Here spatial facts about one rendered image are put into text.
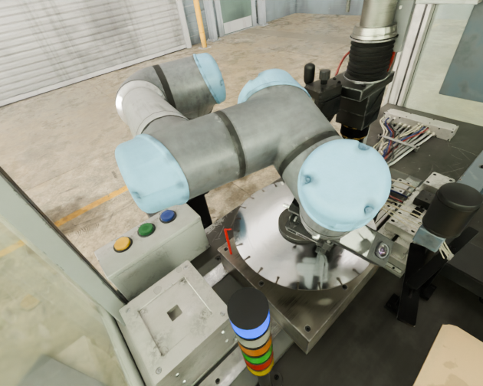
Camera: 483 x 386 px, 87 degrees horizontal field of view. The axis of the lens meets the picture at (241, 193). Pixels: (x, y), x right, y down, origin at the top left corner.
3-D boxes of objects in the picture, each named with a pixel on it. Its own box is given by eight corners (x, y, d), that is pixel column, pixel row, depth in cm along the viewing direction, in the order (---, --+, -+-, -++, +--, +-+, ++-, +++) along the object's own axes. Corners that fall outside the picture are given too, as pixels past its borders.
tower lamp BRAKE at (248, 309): (248, 349, 27) (245, 339, 25) (223, 317, 30) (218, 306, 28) (278, 318, 29) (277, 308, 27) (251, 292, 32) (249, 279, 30)
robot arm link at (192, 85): (165, 145, 105) (147, 51, 53) (198, 132, 109) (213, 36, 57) (176, 171, 105) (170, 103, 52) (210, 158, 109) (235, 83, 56)
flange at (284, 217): (328, 244, 56) (329, 237, 55) (277, 241, 58) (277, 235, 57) (323, 207, 64) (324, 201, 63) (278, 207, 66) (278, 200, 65)
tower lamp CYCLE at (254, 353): (254, 366, 31) (251, 358, 29) (231, 336, 34) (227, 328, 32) (279, 338, 33) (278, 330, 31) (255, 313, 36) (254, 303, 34)
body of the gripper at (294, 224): (303, 196, 49) (305, 175, 38) (348, 216, 46) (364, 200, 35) (285, 231, 48) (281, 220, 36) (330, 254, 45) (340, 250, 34)
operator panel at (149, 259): (131, 305, 73) (106, 278, 63) (117, 279, 79) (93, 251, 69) (210, 246, 84) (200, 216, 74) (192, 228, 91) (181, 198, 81)
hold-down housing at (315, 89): (313, 174, 55) (323, 77, 42) (299, 164, 59) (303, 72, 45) (332, 164, 57) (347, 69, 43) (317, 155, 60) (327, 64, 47)
